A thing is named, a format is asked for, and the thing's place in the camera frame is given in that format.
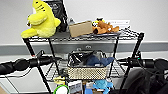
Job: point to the pale basket with dark spots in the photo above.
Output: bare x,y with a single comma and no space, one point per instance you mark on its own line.
88,72

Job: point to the blue cloth item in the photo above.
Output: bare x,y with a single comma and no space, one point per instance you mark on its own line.
98,60

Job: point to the black office chair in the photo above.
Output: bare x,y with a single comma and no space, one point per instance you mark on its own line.
146,81

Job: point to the orange plush toy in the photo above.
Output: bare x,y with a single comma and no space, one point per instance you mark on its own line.
105,27

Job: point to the flat white box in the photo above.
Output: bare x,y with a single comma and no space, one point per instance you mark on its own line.
122,23

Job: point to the brown cardboard box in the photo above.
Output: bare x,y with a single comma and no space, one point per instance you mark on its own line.
80,29

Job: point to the yellow plush toy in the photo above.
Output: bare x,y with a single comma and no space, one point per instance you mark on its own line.
43,21

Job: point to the blue cup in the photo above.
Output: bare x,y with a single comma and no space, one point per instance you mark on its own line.
88,90

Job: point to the grey wall band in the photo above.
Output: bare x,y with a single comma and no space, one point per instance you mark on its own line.
13,48

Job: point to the white wall socket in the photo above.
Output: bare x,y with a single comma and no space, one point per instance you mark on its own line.
88,46

